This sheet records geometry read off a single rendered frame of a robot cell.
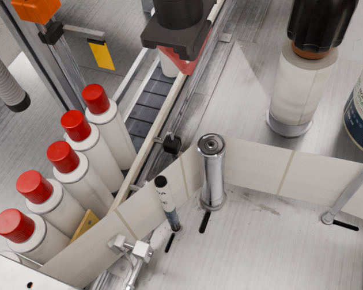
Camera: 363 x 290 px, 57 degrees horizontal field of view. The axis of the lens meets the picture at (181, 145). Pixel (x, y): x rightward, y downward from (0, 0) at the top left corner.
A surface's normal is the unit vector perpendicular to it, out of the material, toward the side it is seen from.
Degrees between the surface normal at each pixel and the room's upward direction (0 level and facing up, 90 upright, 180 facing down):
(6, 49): 0
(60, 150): 3
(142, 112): 0
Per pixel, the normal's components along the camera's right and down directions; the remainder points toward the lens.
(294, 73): -0.62, 0.70
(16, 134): -0.09, -0.53
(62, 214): 0.68, 0.59
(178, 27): -0.05, 0.85
